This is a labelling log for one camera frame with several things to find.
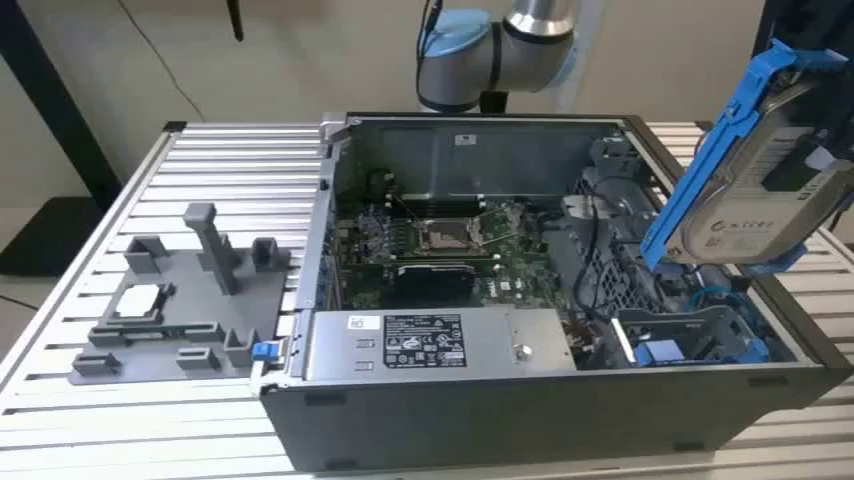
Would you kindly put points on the black RAM slot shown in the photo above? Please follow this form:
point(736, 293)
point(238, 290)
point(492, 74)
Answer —
point(441, 203)
point(441, 209)
point(441, 196)

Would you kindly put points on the gray metal disk bay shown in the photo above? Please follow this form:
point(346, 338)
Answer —
point(668, 320)

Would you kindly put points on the black heat sink block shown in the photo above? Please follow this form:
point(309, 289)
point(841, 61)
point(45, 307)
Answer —
point(434, 282)

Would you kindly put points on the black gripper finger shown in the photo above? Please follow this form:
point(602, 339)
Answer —
point(791, 172)

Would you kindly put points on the silver CPU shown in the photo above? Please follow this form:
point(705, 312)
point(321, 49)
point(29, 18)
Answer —
point(139, 302)

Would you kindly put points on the green RAM stick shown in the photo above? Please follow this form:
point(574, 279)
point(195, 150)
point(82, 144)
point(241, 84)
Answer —
point(183, 330)

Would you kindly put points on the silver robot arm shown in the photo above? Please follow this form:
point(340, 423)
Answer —
point(461, 75)

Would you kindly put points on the gray fan shroud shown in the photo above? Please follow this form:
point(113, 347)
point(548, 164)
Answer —
point(621, 200)

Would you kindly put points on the blue case latch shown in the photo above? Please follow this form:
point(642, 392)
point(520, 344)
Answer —
point(265, 351)

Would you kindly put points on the silver power supply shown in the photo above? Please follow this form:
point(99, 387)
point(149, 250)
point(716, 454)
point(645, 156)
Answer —
point(334, 350)

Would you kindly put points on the green motherboard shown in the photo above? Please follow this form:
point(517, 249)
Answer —
point(521, 270)

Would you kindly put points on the black PC case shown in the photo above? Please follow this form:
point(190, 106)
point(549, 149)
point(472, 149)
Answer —
point(468, 425)

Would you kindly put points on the gray parts rack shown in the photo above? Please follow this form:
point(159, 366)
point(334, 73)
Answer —
point(194, 285)

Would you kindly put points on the hard disk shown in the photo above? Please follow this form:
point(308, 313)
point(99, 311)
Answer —
point(735, 225)

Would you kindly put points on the dark slanted post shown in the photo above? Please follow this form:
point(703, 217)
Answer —
point(61, 115)

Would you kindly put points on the black antenna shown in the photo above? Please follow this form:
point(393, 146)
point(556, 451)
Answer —
point(235, 20)

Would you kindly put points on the perforated metal drive cage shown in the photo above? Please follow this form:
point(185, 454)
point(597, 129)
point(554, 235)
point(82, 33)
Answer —
point(614, 280)

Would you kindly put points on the CPU socket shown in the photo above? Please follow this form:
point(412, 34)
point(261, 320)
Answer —
point(444, 235)

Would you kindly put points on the black expansion slot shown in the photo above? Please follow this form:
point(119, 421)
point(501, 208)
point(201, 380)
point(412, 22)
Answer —
point(450, 258)

